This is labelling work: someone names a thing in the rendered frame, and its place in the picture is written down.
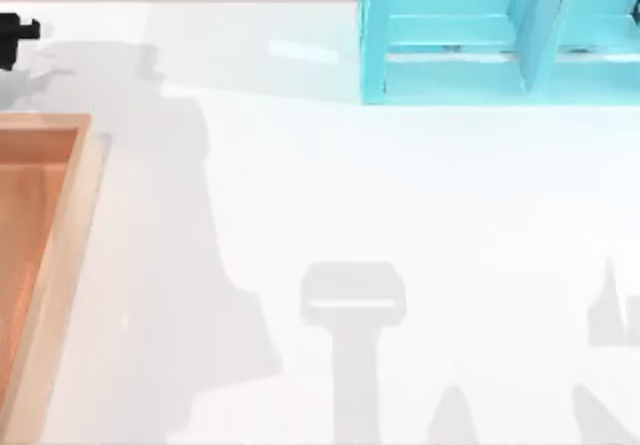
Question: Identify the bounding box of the light blue rack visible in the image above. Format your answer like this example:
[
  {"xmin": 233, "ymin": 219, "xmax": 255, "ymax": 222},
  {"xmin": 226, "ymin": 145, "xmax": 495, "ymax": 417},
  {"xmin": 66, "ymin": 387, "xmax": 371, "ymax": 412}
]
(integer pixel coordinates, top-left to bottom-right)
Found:
[{"xmin": 358, "ymin": 0, "xmax": 640, "ymax": 107}]

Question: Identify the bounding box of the shallow salmon-coloured box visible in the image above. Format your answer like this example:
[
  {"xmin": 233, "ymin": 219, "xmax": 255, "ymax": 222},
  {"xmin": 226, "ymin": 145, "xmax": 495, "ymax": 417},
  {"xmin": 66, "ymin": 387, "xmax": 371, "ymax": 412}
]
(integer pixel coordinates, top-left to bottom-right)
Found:
[{"xmin": 0, "ymin": 112, "xmax": 112, "ymax": 445}]

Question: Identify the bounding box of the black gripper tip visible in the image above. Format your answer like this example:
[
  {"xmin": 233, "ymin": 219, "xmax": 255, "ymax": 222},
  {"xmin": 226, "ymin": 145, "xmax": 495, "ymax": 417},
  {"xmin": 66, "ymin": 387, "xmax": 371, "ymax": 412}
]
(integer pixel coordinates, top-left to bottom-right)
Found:
[{"xmin": 0, "ymin": 12, "xmax": 42, "ymax": 72}]

